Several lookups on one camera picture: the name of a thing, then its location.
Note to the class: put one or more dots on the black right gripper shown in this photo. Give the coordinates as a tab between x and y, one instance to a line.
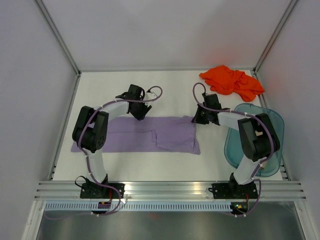
197	119

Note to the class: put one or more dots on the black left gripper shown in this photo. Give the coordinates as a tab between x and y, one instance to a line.
146	109

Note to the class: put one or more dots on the purple t-shirt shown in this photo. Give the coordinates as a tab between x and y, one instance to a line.
170	134

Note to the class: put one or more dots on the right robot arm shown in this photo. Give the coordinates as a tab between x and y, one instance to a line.
258	138

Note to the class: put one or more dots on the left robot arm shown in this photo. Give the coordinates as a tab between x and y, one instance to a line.
90	130

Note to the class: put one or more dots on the orange t-shirt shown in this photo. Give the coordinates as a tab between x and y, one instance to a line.
226	81

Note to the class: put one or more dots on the teal plastic bin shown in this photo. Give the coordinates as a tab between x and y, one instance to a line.
233	150

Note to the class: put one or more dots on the rolled beige t-shirt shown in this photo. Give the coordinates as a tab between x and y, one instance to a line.
262	168

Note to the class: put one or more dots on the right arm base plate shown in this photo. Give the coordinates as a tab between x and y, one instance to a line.
228	192

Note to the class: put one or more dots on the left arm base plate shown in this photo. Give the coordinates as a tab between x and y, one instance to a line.
91	190

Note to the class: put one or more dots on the left aluminium frame post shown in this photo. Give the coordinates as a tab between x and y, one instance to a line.
57	35

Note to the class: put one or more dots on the aluminium frame post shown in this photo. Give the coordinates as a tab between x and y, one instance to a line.
57	35
275	34

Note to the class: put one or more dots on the aluminium mounting rail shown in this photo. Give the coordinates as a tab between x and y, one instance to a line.
170	191

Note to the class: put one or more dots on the slotted cable duct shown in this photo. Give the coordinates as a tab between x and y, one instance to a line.
138	206

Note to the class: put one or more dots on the right aluminium frame post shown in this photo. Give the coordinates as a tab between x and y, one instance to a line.
275	34

